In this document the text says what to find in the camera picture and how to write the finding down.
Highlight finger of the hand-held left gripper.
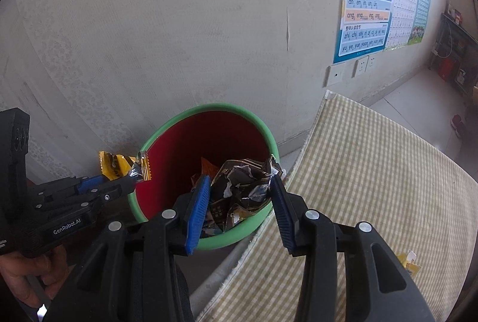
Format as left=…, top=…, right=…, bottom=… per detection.
left=88, top=176, right=137, bottom=204
left=75, top=174, right=110, bottom=196

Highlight yellow white wrapper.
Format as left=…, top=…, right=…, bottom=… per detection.
left=396, top=250, right=422, bottom=276

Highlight yellow checked tablecloth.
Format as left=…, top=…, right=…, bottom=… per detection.
left=196, top=90, right=478, bottom=322

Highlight teal chart wall poster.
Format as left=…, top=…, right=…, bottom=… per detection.
left=407, top=0, right=432, bottom=45

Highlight green waste bin red inside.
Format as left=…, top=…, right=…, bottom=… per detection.
left=128, top=103, right=280, bottom=251

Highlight orange snack bag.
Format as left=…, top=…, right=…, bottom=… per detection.
left=191, top=157, right=220, bottom=192

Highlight gold yellow wrapper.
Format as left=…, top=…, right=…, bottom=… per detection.
left=98, top=151, right=153, bottom=182

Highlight red slipper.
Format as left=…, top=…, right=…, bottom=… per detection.
left=451, top=115, right=467, bottom=138

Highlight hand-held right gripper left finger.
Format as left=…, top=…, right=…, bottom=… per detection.
left=48, top=174, right=212, bottom=322

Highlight small red white boxes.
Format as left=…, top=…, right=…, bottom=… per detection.
left=446, top=2, right=464, bottom=24

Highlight dark metal rack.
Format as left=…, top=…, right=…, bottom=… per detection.
left=426, top=2, right=478, bottom=94

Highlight red box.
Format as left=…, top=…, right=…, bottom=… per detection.
left=438, top=58, right=457, bottom=80

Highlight white wall plate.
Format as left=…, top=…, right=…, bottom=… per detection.
left=324, top=64, right=346, bottom=87

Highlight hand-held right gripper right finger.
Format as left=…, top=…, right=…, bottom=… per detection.
left=271, top=176, right=436, bottom=322

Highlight brown silver wrapper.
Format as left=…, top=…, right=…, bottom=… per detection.
left=207, top=157, right=282, bottom=229

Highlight person's left hand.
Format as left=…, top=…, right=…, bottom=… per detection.
left=0, top=243, right=70, bottom=308

